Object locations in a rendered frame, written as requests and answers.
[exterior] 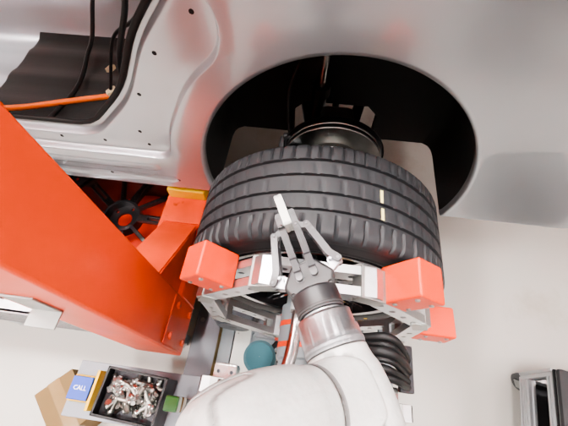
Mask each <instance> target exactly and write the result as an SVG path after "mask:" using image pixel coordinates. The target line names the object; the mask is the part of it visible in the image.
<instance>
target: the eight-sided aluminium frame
mask: <svg viewBox="0 0 568 426"><path fill-rule="evenodd" d="M281 263H282V272H286V273H289V272H290V269H291V268H292V266H291V264H290V261H289V258H288V257H281ZM334 272H335V279H341V280H348V281H352V286H350V285H343V284H336V285H337V288H338V290H339V292H340V294H341V298H342V300H347V301H354V302H358V303H363V304H367V305H370V306H372V307H374V308H376V309H378V310H380V311H382V312H384V313H386V314H388V315H390V318H387V319H374V320H363V321H357V322H358V325H359V327H360V330H381V329H382V332H387V333H390V334H392V335H394V336H396V337H398V338H399V339H400V340H401V342H402V343H405V341H406V340H408V339H410V338H412V337H414V336H415V335H417V334H419V333H421V332H423V331H424V330H426V331H427V330H428V328H430V327H431V320H430V311H429V308H428V309H418V310H412V311H407V312H405V311H402V310H400V309H396V308H394V307H391V306H389V305H387V304H386V289H385V271H383V270H379V269H377V268H373V267H370V266H366V265H345V264H342V265H338V267H337V268H336V270H335V271H334ZM271 275H272V262H271V254H262V255H254V256H253V258H250V259H245V260H242V261H238V267H237V271H236V275H235V279H237V280H234V283H233V287H232V288H229V289H226V290H221V291H217V292H212V291H209V290H208V289H205V288H203V287H199V288H198V291H197V295H196V297H197V298H198V301H200V302H201V303H202V304H203V305H204V306H205V308H206V309H207V310H208V312H209V313H210V315H211V318H214V319H216V320H219V321H220V322H227V323H230V324H233V325H237V326H240V327H243V328H246V329H249V330H254V331H257V332H259V333H262V335H265V336H273V337H276V338H278V337H279V331H280V323H281V315H279V314H272V313H268V312H266V311H264V310H261V309H257V308H255V307H252V306H250V305H247V304H245V303H241V302H239V301H236V300H233V299H232V298H231V297H236V296H240V295H244V294H250V293H254V292H286V291H282V290H278V291H274V289H273V288H272V287H271V286H270V278H271ZM246 276H248V277H246ZM243 277H245V278H243ZM238 278H242V279H238ZM232 310H236V311H238V312H241V313H244V314H247V315H250V316H253V317H255V318H258V319H261V320H264V324H263V325H262V324H260V323H257V322H254V321H252V320H249V319H245V318H242V317H239V316H236V315H234V314H232Z"/></svg>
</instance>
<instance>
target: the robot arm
mask: <svg viewBox="0 0 568 426"><path fill-rule="evenodd" d="M274 200H275V202H276V206H277V209H278V211H279V214H277V215H275V219H276V224H277V226H278V231H277V232H276V233H272V234H271V235H270V245H271V262H272V275H271V278H270V286H271V287H272V288H273V289H274V291H278V290H282V291H286V293H287V294H288V295H289V296H290V297H291V299H292V303H293V306H294V308H295V311H296V314H297V317H298V320H299V321H300V322H299V324H298V326H297V332H298V336H299V339H300V341H301V344H302V347H303V352H304V356H305V360H306V361H307V363H308V364H304V365H295V364H280V365H273V366H267V367H263V368H258V369H252V370H249V371H245V372H242V373H239V374H235V375H232V376H229V377H227V378H225V379H222V380H219V381H217V382H216V383H214V384H212V385H210V386H208V387H206V388H205V389H203V390H202V391H201V392H200V393H198V394H197V395H196V396H194V397H193V398H192V399H191V400H190V401H189V403H188V404H187V406H186V407H185V408H184V410H183V412H182V413H181V414H180V416H179V418H178V419H177V422H176V424H175V426H407V425H406V422H405V419H404V416H403V413H402V410H401V407H400V405H399V402H398V400H397V398H396V394H395V392H394V390H393V388H392V386H391V383H390V381H389V379H388V377H387V375H386V373H385V371H384V369H383V368H382V366H381V364H380V361H379V360H378V359H377V358H376V357H375V355H374V354H373V353H372V352H371V350H370V349H369V346H368V344H367V342H366V341H365V337H364V335H363V333H362V331H361V330H360V327H359V325H358V322H357V321H355V319H354V318H353V316H352V312H351V310H350V307H348V306H345V305H344V302H343V300H342V298H341V294H340V292H339V290H338V288H337V285H336V283H335V272H334V271H335V270H336V268H337V267H338V265H342V263H343V262H342V258H341V255H340V254H339V253H337V252H336V251H334V250H333V249H331V248H330V246H329V245H328V244H327V243H326V241H325V240H324V239H323V238H322V237H321V236H320V234H319V233H318V232H317V231H316V229H315V228H314V227H313V225H312V224H311V223H310V222H309V221H308V220H305V221H298V219H297V217H296V214H295V212H294V209H293V208H291V209H289V210H288V209H287V208H286V205H285V202H284V200H283V198H282V197H281V194H278V195H276V196H274ZM290 231H295V233H296V235H297V238H298V241H299V244H300V246H301V249H302V251H303V255H304V258H305V261H304V262H301V263H299V262H298V258H297V255H296V254H295V251H294V248H293V246H292V242H291V240H290V238H289V235H288V232H290ZM304 231H306V232H307V234H308V235H309V236H310V237H311V238H312V239H313V241H314V242H315V243H316V245H317V246H318V247H319V249H320V250H321V251H322V253H323V254H324V255H325V257H326V258H327V262H328V264H329V266H328V265H325V264H323V263H322V262H320V261H318V260H316V259H313V256H312V254H311V252H310V250H309V246H308V244H307V242H306V239H305V237H304V235H303V232H304ZM281 240H282V241H283V243H284V246H285V249H286V251H287V255H288V258H289V261H290V264H291V266H292V268H291V269H290V272H289V275H288V278H287V282H286V283H285V280H284V278H283V277H282V263H281Z"/></svg>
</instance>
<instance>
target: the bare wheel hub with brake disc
mask: <svg viewBox="0 0 568 426"><path fill-rule="evenodd" d="M289 145H295V146H298V145H310V146H312V145H320V146H323V145H329V146H330V147H333V146H338V147H343V149H346V148H348V149H353V150H360V151H363V152H364V153H369V154H372V155H375V156H379V157H380V146H379V143H378V142H377V140H376V139H375V137H374V136H373V135H372V134H371V133H369V132H368V131H367V130H365V129H363V128H361V127H359V126H357V125H354V124H351V123H345V122H339V121H324V122H318V123H312V124H310V125H307V126H305V127H303V128H301V129H299V130H298V131H297V132H296V133H294V134H293V135H292V137H291V138H290V139H289V140H288V141H287V145H286V146H289Z"/></svg>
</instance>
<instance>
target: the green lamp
mask: <svg viewBox="0 0 568 426"><path fill-rule="evenodd" d="M182 400H183V398H182V397H181V396H171V395H167V396H166V400H165V402H164V406H163V409H162V410H163V411H164V412H179V411H180V407H181V404H182Z"/></svg>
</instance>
